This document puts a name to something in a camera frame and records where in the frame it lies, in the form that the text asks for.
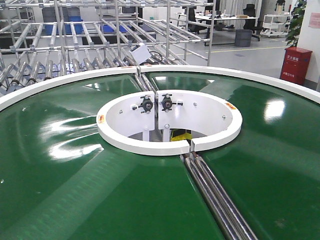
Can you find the white control box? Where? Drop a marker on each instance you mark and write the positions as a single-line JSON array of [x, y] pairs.
[[140, 53]]

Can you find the metal roller rack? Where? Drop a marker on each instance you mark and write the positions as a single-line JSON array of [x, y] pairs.
[[44, 39]]

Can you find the red fire extinguisher cabinet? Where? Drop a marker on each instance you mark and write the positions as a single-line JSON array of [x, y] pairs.
[[295, 65]]

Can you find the round green conveyor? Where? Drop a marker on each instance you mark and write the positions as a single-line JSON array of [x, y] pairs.
[[59, 180]]

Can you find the black office chair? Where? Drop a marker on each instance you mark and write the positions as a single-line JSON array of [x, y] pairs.
[[250, 24]]

